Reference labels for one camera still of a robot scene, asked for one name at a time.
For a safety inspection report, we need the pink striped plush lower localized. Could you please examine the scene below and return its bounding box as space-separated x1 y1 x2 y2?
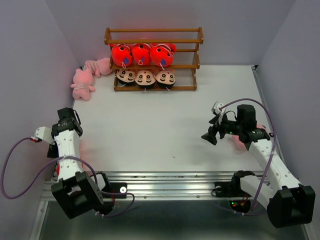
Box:
70 68 96 101

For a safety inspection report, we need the pink striped plush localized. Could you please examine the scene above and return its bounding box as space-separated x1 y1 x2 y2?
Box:
70 68 96 101
84 57 113 78
232 124 267 151

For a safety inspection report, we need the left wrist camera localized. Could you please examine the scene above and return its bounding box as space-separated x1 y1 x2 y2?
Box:
30 126 55 145

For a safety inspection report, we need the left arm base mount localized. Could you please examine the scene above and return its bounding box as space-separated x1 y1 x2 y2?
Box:
94 171 128 218

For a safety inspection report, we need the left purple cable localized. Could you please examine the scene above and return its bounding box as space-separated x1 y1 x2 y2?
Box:
0 137 136 218

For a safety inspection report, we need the aluminium mounting rail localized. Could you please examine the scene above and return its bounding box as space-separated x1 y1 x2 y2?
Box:
39 170 305 201

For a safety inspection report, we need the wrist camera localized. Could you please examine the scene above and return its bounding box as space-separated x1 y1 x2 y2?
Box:
30 126 55 145
211 101 225 124

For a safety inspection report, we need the pink striped plush right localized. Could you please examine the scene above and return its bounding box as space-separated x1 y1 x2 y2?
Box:
232 124 267 151

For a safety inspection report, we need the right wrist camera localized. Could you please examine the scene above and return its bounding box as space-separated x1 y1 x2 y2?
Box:
211 101 225 124

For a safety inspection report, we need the doll plush orange cap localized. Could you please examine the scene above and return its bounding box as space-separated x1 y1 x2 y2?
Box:
116 68 136 87

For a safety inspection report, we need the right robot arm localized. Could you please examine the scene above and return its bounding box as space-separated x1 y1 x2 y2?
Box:
201 102 316 228

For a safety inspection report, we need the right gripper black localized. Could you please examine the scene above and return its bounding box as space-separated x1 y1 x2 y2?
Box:
200 112 243 145

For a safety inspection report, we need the brown wooden three-tier shelf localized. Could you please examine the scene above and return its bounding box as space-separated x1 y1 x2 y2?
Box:
104 27 204 92

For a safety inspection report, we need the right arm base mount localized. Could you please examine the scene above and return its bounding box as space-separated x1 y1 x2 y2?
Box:
211 181 261 217

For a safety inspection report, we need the pink striped plush upper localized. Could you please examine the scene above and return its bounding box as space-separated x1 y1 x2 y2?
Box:
84 57 113 78

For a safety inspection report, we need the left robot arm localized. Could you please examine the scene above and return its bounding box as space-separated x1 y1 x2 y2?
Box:
51 107 114 219

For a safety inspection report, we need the red fish plush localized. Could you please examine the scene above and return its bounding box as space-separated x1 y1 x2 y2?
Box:
109 43 134 69
131 43 151 66
55 163 60 176
149 43 177 70

